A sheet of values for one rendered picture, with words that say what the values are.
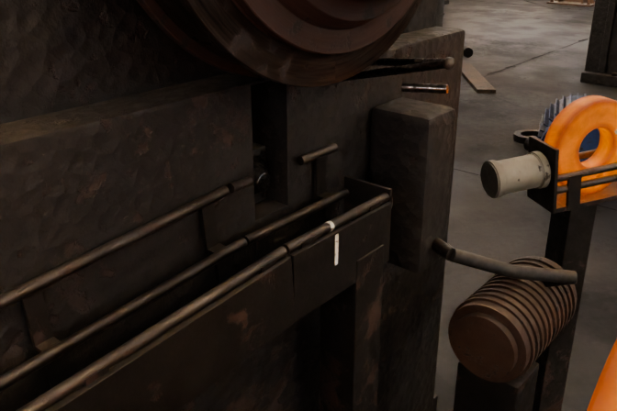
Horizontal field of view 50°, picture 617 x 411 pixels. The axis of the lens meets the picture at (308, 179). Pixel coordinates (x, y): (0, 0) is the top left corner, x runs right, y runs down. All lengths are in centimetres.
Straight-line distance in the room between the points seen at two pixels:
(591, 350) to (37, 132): 158
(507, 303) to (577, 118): 30
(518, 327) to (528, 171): 24
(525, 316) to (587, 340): 96
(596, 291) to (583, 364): 39
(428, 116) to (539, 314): 34
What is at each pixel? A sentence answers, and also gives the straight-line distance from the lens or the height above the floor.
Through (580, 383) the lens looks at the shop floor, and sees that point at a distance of 179.
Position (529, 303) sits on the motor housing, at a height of 52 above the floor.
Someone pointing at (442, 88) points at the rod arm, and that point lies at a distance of 74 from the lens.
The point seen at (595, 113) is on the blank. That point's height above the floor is 77.
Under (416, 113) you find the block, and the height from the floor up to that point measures 80.
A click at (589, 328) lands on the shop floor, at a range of 201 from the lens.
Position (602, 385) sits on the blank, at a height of 86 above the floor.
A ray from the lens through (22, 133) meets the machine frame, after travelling 62.
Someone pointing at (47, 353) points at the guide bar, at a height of 68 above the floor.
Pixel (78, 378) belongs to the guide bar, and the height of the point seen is 69.
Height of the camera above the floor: 104
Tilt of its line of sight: 22 degrees down
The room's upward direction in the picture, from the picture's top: straight up
